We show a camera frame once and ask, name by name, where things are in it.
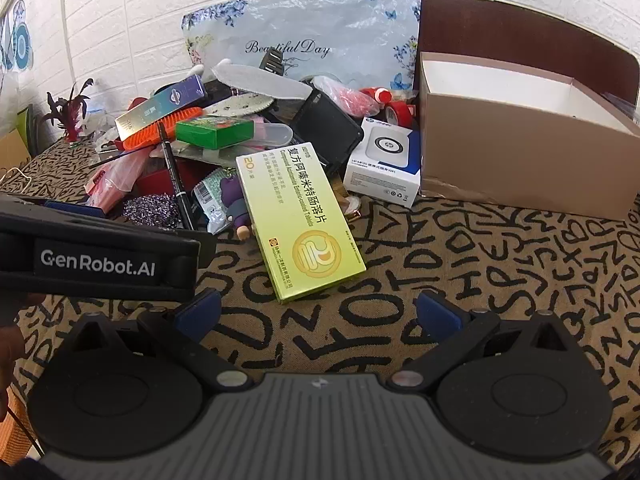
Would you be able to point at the person's left hand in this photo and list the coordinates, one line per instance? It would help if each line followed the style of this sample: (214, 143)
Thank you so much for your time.
(9, 355)

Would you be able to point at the black rectangular case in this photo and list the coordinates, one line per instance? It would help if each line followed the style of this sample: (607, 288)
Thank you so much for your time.
(325, 127)

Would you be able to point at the clear bag of red items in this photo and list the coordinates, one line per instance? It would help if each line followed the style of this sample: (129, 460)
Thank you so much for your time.
(350, 97)

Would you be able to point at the red artificial plant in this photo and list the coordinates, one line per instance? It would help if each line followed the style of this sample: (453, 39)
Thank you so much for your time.
(70, 110)

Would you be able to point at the small round white badge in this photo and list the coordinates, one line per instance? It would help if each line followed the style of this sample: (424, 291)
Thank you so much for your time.
(351, 206)

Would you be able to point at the orange silicone brush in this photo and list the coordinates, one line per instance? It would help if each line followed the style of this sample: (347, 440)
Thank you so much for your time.
(150, 135)

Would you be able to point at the gold and blue long box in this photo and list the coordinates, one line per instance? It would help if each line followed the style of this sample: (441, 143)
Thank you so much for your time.
(160, 105)

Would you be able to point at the white and blue device box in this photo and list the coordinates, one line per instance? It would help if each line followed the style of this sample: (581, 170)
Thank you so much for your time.
(385, 160)

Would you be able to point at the black hair clip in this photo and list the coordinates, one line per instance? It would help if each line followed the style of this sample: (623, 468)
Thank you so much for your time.
(272, 62)

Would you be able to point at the green plastic object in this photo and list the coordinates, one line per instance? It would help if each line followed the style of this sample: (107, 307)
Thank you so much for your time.
(26, 127)

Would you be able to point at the red box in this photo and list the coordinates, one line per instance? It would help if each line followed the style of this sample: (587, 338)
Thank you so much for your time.
(155, 182)

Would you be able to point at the pink plastic bag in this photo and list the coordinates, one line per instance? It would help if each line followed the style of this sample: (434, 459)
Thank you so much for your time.
(112, 175)

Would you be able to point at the red tape roll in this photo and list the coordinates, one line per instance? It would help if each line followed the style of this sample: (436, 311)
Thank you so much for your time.
(400, 112)
(377, 95)

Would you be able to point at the thin black pen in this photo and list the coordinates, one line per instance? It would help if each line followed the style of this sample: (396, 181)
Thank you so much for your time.
(117, 159)

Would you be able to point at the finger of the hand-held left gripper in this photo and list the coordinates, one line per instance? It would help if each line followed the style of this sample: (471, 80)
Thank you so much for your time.
(75, 205)

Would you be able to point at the blue wall decal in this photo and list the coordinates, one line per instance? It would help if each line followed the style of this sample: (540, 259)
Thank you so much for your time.
(17, 35)

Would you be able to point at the letter-patterned cloth desktop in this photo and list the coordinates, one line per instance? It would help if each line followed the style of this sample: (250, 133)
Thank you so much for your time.
(450, 260)

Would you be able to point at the white plastic bag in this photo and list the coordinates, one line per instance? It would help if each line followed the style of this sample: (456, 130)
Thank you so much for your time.
(100, 122)

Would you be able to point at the white insole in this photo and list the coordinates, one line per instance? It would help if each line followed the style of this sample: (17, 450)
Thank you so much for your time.
(260, 82)

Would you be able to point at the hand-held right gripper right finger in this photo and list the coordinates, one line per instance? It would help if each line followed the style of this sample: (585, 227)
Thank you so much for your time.
(437, 312)

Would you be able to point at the green small box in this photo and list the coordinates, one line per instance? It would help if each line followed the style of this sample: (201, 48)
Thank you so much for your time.
(215, 132)

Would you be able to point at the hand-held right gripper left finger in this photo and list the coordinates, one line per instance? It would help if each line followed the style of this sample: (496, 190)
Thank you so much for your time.
(200, 312)

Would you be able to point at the green and white barcode packet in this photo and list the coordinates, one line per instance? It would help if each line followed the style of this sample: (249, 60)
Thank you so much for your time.
(207, 200)

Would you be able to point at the purple toy figure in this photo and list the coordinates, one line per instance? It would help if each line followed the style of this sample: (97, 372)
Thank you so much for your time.
(235, 205)

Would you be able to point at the silver metal scouring ball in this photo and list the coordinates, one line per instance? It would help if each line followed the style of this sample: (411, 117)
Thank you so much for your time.
(150, 210)

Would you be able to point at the clear plastic long case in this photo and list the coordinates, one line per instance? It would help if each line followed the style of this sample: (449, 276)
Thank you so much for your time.
(270, 135)

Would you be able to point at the cream perforated insole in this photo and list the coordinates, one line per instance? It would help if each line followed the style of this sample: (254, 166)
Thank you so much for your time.
(245, 105)

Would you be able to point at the black marker pen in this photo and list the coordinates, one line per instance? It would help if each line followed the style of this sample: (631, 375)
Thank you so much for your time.
(175, 175)

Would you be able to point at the yellow-green medicine box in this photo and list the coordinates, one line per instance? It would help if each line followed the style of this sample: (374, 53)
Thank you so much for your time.
(295, 220)

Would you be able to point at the plain brown cardboard box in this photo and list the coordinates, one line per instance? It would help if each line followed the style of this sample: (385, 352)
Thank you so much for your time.
(11, 152)

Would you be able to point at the tan cardboard box white inside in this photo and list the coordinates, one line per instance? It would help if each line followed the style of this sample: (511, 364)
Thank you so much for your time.
(500, 150)

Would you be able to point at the floral plastic bag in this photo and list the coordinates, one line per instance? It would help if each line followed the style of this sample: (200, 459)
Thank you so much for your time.
(325, 25)

